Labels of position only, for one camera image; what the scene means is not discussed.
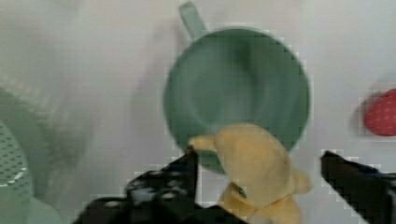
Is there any red strawberry toy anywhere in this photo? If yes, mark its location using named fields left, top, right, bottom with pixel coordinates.
left=363, top=89, right=396, bottom=136

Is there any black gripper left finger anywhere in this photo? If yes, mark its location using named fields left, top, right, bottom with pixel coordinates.
left=73, top=149, right=247, bottom=224

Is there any yellow plush banana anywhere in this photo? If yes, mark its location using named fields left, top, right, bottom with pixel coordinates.
left=189, top=123, right=312, bottom=224

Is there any green colander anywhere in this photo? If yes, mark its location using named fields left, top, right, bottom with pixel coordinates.
left=0, top=87, right=66, bottom=224

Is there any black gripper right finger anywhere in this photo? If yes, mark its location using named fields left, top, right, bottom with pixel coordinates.
left=320, top=151, right=396, bottom=224

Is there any green mug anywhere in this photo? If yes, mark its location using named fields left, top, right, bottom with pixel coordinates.
left=163, top=1, right=312, bottom=175

